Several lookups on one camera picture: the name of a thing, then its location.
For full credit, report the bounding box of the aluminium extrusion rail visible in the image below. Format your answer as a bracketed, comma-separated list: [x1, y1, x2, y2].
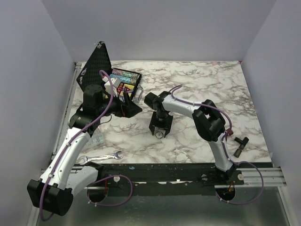
[240, 168, 286, 187]

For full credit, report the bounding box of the black mounting base plate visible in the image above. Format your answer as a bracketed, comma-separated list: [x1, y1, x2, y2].
[89, 163, 244, 196]

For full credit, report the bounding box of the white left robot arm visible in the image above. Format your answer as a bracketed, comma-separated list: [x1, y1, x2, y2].
[27, 84, 142, 221]

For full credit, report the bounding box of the silver combination wrench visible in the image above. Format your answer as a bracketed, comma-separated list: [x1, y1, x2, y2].
[76, 151, 123, 165]

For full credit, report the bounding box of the black poker set case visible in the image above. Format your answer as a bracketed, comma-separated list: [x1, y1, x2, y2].
[77, 41, 143, 102]

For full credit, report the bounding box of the red triangular dealer button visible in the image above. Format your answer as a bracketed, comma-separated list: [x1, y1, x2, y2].
[123, 87, 133, 96]

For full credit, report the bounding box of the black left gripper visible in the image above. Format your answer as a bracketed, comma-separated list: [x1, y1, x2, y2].
[97, 91, 143, 118]

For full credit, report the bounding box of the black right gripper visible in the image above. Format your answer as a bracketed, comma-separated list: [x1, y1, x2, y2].
[149, 112, 173, 137]

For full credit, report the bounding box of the black T-handle tool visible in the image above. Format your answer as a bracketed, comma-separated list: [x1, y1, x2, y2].
[233, 137, 249, 158]

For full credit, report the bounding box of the clear plastic screw box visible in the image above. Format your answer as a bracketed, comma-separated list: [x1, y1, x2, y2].
[90, 127, 105, 146]

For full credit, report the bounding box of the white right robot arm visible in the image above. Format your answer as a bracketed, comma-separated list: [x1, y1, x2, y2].
[144, 91, 234, 185]

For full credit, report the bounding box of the red handled tool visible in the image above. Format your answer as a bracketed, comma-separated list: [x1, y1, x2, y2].
[227, 129, 234, 136]

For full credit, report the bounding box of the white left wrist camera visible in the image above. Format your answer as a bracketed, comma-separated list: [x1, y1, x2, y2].
[104, 78, 121, 97]

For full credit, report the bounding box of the blue white poker chip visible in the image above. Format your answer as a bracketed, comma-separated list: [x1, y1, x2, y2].
[155, 131, 164, 139]

